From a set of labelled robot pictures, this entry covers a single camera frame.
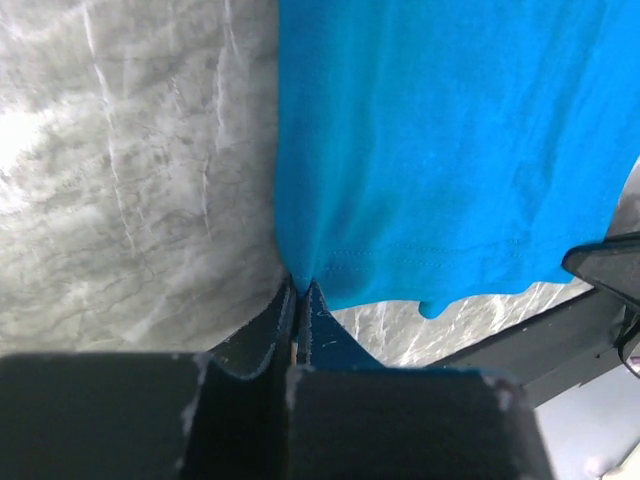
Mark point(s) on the black base beam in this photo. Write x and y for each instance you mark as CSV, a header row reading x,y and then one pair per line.
x,y
568,345

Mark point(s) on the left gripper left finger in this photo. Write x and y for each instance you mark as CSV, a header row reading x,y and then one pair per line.
x,y
159,415

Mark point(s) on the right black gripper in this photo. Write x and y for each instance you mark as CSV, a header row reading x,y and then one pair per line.
x,y
612,266

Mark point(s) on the blue t shirt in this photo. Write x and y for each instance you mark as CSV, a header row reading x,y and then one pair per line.
x,y
432,151

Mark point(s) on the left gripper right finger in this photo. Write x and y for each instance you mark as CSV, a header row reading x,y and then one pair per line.
x,y
350,417

